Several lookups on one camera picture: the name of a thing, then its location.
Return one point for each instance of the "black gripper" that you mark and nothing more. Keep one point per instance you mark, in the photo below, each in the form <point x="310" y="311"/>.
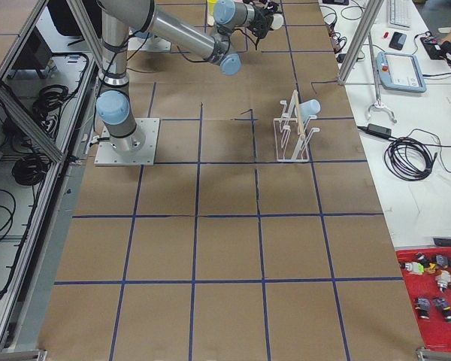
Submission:
<point x="261" y="17"/>

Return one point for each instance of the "pale green plastic cup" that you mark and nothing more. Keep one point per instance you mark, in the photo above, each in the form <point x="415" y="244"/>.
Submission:
<point x="277" y="21"/>

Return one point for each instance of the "light blue plastic cup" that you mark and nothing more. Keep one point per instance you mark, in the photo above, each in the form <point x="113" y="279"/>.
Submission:
<point x="309" y="108"/>

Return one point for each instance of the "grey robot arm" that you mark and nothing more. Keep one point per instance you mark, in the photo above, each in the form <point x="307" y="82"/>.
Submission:
<point x="121" y="19"/>

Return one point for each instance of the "yellow plastic cup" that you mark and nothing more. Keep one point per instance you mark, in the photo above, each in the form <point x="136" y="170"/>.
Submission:
<point x="212" y="3"/>

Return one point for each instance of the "black smartphone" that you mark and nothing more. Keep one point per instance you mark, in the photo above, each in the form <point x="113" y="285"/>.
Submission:
<point x="397" y="41"/>

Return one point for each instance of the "white keyboard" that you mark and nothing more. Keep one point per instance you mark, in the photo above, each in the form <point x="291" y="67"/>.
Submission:
<point x="398" y="14"/>

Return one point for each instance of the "long reach grabber tool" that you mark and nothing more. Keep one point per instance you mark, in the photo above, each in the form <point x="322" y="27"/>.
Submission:
<point x="378" y="105"/>

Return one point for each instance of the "blue teach pendant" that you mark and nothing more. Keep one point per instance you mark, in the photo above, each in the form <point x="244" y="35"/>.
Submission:
<point x="400" y="72"/>

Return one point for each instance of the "red parts tray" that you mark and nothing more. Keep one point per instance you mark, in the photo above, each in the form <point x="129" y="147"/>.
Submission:
<point x="427" y="275"/>

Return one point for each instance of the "aluminium frame post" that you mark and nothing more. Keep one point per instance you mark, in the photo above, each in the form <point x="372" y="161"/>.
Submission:
<point x="362" y="31"/>

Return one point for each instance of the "white wire cup rack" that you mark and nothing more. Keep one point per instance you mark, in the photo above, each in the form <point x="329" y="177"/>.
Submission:
<point x="292" y="135"/>

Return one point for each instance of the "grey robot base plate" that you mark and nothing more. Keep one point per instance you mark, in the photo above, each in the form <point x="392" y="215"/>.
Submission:
<point x="137" y="149"/>

